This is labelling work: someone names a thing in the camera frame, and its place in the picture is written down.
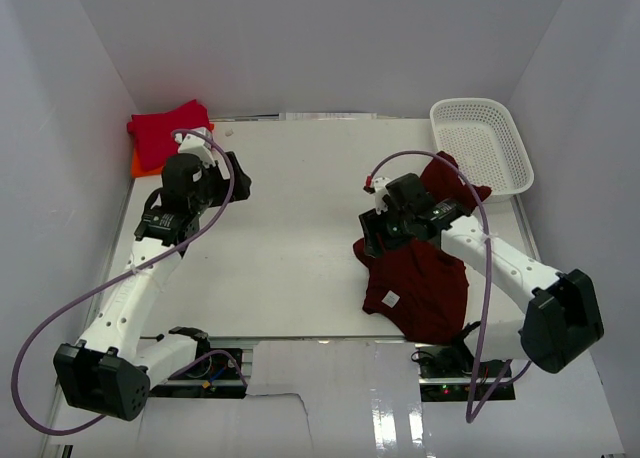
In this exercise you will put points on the white perforated plastic basket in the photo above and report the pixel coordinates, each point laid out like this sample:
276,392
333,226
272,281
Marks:
481,135

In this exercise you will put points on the dark red t-shirt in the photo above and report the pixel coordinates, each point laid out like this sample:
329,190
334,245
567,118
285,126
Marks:
420,288

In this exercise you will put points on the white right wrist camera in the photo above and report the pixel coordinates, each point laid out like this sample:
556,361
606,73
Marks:
377,187

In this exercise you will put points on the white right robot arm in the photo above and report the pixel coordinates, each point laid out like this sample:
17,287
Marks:
560,317

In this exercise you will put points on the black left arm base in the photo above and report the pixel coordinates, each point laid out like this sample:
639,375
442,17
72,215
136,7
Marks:
215,378

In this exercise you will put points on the folded orange t-shirt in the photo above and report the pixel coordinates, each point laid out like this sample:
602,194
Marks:
153,144

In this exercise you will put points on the folded bright red t-shirt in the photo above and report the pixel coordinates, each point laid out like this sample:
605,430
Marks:
190,115

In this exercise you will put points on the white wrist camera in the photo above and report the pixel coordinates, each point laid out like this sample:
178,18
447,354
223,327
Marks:
198,142
377,187

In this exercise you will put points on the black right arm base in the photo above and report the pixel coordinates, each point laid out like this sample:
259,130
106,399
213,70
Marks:
442,380

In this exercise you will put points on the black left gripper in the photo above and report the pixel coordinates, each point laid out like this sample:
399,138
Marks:
230,176

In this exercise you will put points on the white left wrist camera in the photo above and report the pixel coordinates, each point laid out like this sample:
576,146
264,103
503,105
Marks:
198,142

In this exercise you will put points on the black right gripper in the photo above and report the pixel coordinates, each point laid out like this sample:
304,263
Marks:
373,233

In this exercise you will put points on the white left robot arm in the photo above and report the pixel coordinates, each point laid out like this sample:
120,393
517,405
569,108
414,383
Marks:
106,371

